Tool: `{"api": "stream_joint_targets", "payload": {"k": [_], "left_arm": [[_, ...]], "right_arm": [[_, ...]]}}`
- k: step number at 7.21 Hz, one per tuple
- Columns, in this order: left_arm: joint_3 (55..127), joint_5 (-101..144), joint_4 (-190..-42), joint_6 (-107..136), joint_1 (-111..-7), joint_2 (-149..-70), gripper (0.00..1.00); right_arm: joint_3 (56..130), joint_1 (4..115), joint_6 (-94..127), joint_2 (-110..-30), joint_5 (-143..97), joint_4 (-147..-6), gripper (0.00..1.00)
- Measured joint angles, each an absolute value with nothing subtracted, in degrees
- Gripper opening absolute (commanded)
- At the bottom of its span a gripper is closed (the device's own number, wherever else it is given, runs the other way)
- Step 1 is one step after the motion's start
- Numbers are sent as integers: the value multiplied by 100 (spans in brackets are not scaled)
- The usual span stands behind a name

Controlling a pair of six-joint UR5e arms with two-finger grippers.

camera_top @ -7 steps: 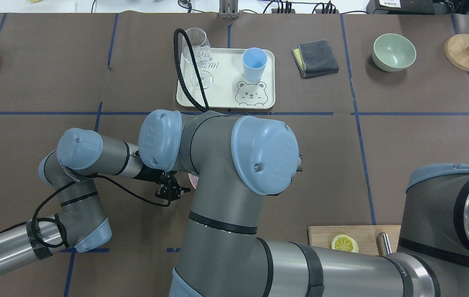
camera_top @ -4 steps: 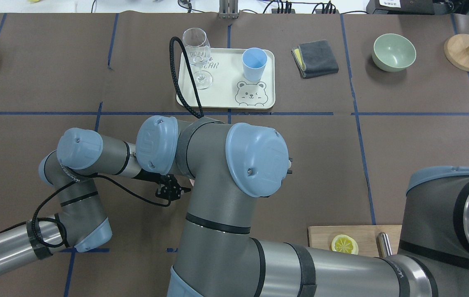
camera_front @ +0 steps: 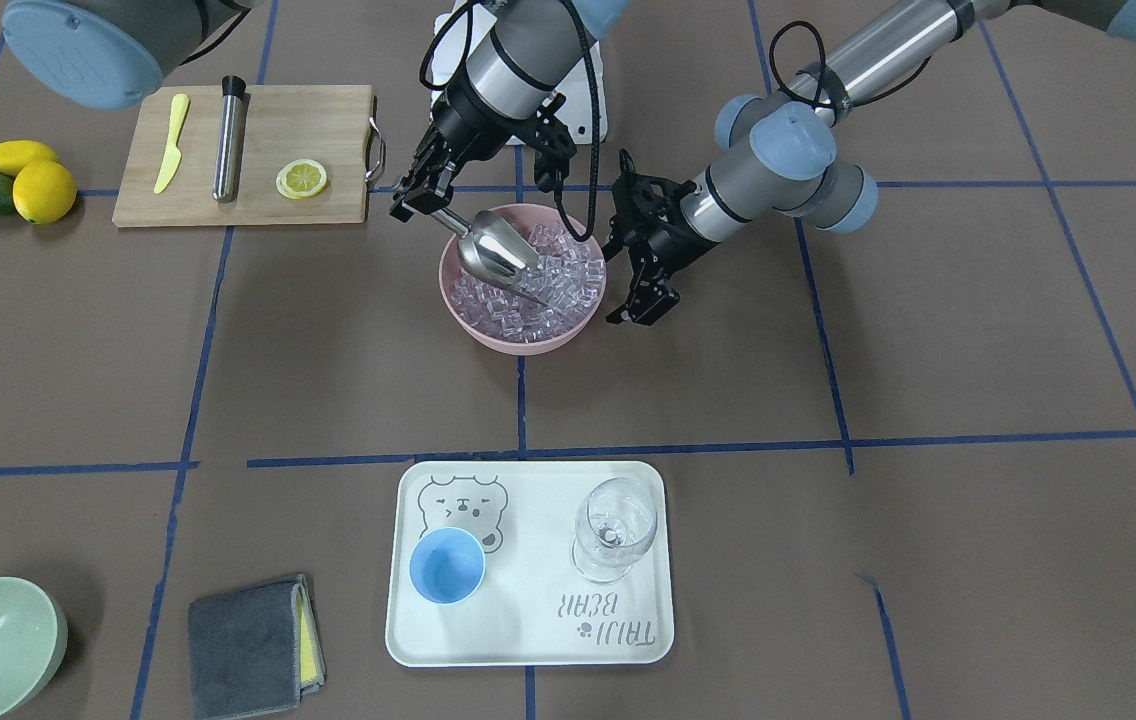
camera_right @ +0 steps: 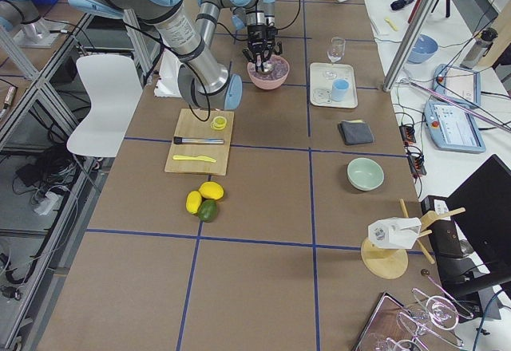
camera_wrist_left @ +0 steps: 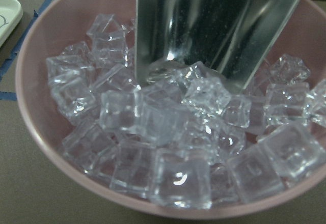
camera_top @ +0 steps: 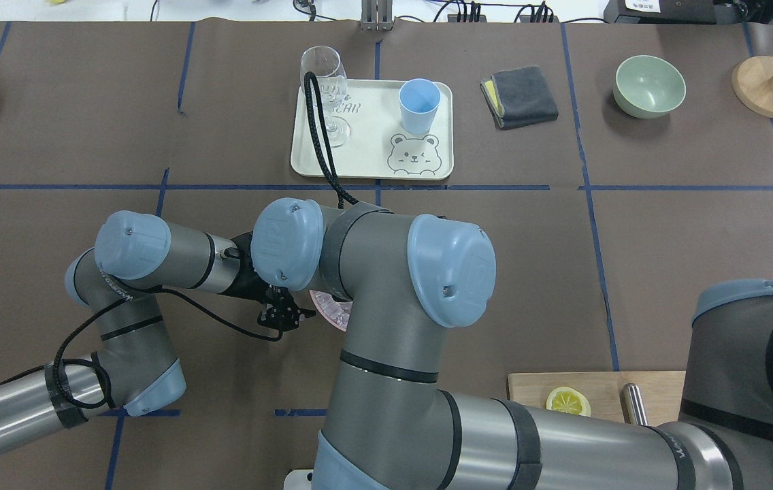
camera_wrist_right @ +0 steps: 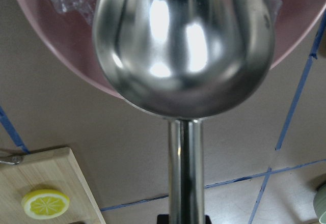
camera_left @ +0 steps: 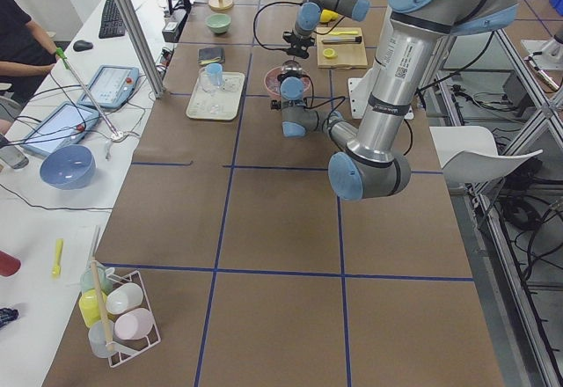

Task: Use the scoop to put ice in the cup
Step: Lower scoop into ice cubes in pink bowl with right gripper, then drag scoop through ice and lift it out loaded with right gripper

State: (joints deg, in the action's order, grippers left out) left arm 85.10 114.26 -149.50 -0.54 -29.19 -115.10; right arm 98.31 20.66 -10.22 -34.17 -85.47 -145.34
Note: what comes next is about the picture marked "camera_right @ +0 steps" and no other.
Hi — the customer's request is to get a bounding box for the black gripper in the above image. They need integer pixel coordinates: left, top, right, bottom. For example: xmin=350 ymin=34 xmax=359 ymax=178
xmin=266 ymin=26 xmax=283 ymax=55
xmin=243 ymin=25 xmax=271 ymax=72

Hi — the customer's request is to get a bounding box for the pink bowl of ice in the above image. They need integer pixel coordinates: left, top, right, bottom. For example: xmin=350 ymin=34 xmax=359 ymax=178
xmin=247 ymin=55 xmax=290 ymax=90

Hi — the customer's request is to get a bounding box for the steel ice scoop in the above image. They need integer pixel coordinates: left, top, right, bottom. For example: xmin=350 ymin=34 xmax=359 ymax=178
xmin=256 ymin=61 xmax=275 ymax=76

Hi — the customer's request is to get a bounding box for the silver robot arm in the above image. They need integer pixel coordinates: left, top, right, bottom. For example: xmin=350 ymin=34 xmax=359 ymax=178
xmin=68 ymin=0 xmax=282 ymax=110
xmin=219 ymin=0 xmax=282 ymax=64

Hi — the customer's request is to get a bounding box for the light blue cup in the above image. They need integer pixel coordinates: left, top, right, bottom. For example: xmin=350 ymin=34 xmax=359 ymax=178
xmin=331 ymin=79 xmax=350 ymax=102

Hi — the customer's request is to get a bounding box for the white paper cup holder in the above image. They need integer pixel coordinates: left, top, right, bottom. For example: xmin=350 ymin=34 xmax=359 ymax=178
xmin=367 ymin=217 xmax=422 ymax=250

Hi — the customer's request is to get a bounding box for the wooden cup stand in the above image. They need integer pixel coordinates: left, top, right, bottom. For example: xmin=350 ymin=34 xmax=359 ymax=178
xmin=361 ymin=199 xmax=465 ymax=279

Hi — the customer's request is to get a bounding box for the cream bear tray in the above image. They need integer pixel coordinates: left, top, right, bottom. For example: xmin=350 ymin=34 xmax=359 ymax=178
xmin=310 ymin=63 xmax=358 ymax=108

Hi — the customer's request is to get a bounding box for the clear wine glass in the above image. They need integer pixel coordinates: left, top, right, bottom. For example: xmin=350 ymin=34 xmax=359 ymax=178
xmin=323 ymin=37 xmax=346 ymax=80

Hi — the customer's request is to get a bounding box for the lemon slice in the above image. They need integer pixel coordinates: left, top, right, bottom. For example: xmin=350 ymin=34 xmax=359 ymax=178
xmin=210 ymin=116 xmax=228 ymax=131

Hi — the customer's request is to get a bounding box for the bamboo cutting board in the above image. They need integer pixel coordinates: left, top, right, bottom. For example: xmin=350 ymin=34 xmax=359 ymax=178
xmin=164 ymin=108 xmax=235 ymax=176

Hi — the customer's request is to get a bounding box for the steel muddler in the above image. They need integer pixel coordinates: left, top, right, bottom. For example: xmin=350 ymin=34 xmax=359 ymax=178
xmin=172 ymin=136 xmax=224 ymax=145

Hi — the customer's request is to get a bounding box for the grey folded cloth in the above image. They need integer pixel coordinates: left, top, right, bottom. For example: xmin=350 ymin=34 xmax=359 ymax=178
xmin=337 ymin=120 xmax=374 ymax=145

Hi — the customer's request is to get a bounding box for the yellow small spoon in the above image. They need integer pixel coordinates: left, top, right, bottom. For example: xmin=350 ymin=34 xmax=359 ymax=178
xmin=384 ymin=17 xmax=399 ymax=32

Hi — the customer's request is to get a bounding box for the yellow plastic knife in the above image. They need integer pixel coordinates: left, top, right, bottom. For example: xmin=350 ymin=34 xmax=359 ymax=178
xmin=172 ymin=154 xmax=217 ymax=163

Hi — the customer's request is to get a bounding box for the yellow lemon upper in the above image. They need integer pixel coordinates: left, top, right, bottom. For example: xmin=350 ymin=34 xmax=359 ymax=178
xmin=199 ymin=181 xmax=224 ymax=200

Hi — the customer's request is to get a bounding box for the yellow lemon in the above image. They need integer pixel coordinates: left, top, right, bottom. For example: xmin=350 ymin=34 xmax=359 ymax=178
xmin=199 ymin=181 xmax=224 ymax=200
xmin=185 ymin=190 xmax=203 ymax=215

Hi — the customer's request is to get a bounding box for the white chair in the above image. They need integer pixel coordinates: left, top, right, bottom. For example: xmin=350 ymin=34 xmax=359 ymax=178
xmin=67 ymin=53 xmax=143 ymax=157

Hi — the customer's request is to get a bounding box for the blue bowl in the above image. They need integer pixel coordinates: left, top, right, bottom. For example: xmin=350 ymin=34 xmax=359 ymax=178
xmin=407 ymin=34 xmax=438 ymax=64

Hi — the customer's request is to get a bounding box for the yellow lemon lower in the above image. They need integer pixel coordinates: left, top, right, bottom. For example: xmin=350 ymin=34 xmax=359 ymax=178
xmin=185 ymin=190 xmax=203 ymax=215

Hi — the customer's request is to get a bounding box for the green bowl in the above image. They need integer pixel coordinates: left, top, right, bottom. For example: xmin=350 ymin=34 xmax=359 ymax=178
xmin=347 ymin=157 xmax=385 ymax=191

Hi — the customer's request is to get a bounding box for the far blue teach pendant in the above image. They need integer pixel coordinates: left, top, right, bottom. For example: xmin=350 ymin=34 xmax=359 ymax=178
xmin=433 ymin=64 xmax=481 ymax=108

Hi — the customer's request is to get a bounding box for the blue teach pendant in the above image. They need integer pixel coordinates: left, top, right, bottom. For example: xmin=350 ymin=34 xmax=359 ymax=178
xmin=433 ymin=64 xmax=481 ymax=108
xmin=424 ymin=101 xmax=486 ymax=153

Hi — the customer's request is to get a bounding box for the near blue teach pendant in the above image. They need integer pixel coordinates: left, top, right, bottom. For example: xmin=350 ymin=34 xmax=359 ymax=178
xmin=424 ymin=101 xmax=486 ymax=153

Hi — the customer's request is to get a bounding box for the black monitor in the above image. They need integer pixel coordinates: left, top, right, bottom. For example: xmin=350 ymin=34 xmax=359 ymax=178
xmin=421 ymin=154 xmax=510 ymax=298

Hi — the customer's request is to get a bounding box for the aluminium frame post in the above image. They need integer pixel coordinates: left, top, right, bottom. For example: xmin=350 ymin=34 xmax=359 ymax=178
xmin=382 ymin=0 xmax=437 ymax=92

